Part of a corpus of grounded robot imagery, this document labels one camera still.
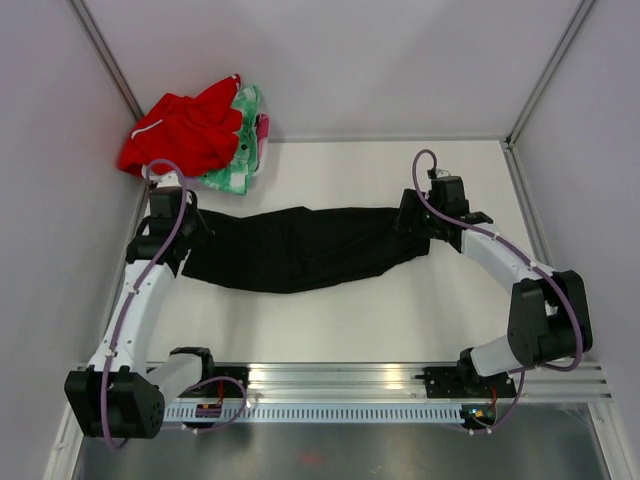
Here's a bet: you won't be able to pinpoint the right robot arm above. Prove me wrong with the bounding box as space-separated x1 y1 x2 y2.
395 176 593 398

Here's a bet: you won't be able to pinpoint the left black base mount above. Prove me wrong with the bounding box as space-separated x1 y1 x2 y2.
170 347 249 400

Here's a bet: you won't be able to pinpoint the pink white garment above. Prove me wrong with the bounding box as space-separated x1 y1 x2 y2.
256 113 270 152

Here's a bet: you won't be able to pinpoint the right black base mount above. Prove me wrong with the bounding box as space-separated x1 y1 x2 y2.
415 348 516 400

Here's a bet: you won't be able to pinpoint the green white patterned garment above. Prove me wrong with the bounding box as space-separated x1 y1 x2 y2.
197 85 268 196

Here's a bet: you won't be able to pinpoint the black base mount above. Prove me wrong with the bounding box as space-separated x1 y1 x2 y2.
415 348 516 400
170 347 249 400

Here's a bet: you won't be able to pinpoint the red garment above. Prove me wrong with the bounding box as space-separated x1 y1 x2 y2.
117 74 243 177

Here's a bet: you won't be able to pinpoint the black trousers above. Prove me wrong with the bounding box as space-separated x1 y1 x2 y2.
182 206 430 294

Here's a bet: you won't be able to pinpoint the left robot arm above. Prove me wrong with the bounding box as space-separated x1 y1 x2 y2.
64 187 218 446

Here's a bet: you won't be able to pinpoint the aluminium mounting rail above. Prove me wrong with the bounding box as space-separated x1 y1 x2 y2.
69 362 614 401

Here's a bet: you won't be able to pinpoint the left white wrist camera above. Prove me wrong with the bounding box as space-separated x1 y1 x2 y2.
147 171 199 192

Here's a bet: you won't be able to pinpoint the white laundry basket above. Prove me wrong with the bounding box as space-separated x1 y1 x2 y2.
120 105 269 196

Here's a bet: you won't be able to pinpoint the white slotted cable duct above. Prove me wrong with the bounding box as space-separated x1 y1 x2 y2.
164 402 463 424

